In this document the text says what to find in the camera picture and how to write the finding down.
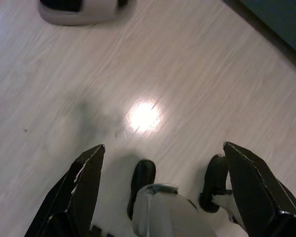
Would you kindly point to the black robot right foot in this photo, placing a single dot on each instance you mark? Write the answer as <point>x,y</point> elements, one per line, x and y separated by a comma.
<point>213,180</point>

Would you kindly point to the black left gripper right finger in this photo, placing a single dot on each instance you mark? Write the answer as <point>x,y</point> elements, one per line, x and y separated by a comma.
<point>261,197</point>

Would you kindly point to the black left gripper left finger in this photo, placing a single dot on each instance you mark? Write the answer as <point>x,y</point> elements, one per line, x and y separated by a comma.
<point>79,197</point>

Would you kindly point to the black robot left foot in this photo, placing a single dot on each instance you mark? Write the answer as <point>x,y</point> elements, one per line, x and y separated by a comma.
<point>143,175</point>

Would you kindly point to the dark teal bed base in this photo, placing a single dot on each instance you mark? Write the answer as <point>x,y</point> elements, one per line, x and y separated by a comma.
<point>281,19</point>

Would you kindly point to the black robot foot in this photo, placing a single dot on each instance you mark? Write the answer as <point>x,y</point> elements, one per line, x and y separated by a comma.
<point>143,175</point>
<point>213,180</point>

